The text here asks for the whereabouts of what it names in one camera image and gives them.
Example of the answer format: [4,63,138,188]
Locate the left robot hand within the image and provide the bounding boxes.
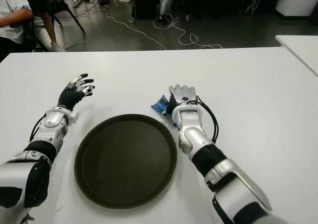
[57,73,95,112]

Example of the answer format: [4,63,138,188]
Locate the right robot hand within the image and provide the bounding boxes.
[165,84,198,115]

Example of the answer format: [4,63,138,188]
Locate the blue Oreo packet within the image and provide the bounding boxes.
[151,94,178,128]

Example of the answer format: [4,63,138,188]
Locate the round dark brown tray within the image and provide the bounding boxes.
[74,113,178,209]

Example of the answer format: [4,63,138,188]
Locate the black chair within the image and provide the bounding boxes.
[24,0,86,52]

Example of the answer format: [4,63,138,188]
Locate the silver standing robot legs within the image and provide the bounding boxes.
[159,0,178,24]

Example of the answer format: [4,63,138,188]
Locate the black cabinet on casters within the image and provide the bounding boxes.
[133,0,162,20]

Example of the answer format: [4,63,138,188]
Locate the person in white shirt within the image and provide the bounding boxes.
[0,0,67,61]

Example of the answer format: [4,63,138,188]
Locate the white side table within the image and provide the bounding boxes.
[275,34,318,77]

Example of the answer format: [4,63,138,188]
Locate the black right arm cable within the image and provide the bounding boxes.
[187,96,219,143]

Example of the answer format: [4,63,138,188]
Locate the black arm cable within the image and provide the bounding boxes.
[187,96,219,143]
[29,113,47,142]

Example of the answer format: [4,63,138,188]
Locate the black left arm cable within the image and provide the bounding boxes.
[29,113,47,142]

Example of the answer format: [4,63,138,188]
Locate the white floor cable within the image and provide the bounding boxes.
[106,9,224,50]

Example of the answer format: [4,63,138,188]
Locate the white curved pedestal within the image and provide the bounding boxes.
[274,0,318,17]

